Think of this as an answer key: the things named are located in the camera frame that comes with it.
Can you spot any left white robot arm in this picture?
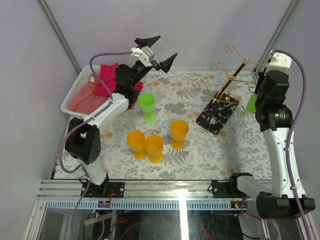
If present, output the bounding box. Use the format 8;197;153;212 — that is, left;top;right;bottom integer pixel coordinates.
62;35;177;198

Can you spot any salmon pink cloth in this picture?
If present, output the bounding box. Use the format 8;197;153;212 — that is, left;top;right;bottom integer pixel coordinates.
67;73;110;115

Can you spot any orange wine glass right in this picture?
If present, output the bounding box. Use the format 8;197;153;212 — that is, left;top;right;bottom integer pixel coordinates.
170;119;189;150

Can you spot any orange wine glass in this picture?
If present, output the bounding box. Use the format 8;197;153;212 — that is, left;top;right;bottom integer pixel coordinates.
170;119;189;150
144;134;164;164
126;130;148;160

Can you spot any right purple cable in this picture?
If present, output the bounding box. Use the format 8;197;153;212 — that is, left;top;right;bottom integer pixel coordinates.
239;49;313;240

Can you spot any green plastic wine glass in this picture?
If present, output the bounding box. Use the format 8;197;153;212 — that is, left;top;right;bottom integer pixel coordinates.
245;93;257;114

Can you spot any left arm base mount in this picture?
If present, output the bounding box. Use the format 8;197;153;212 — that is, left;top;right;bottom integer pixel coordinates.
84;176;125;199

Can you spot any magenta cloth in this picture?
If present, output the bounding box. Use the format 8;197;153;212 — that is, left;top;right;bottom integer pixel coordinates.
93;63;144;110

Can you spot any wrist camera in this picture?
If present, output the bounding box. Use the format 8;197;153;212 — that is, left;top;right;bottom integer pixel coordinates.
264;51;292;76
131;46;155;67

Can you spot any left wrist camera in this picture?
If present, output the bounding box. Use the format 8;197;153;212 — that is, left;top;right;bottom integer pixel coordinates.
131;46;155;67

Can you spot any white plastic basket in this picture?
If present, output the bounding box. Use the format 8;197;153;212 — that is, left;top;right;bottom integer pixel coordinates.
60;65;101;118

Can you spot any orange wine glass left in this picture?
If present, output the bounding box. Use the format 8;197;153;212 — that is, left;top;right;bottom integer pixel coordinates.
126;130;148;160

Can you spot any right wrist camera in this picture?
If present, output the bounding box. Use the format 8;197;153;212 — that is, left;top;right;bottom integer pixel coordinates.
264;51;292;76

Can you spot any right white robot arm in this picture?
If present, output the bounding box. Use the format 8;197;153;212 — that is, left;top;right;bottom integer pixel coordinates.
227;70;316;219

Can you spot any floral table mat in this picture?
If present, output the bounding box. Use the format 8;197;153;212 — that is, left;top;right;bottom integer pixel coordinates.
53;70;276;180

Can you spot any aluminium front rail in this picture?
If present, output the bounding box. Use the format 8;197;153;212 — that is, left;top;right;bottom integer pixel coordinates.
37;179;307;200

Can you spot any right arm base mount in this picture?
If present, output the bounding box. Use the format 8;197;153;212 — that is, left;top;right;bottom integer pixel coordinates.
207;172;253;199

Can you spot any gold wine glass rack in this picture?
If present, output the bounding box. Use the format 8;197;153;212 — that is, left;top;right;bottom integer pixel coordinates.
191;45;269;135

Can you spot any blue cable duct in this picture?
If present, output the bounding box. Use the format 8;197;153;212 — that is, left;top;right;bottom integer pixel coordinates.
47;199;242;211

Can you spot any orange wine glass middle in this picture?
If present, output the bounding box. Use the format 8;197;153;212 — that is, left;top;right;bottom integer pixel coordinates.
144;134;164;164

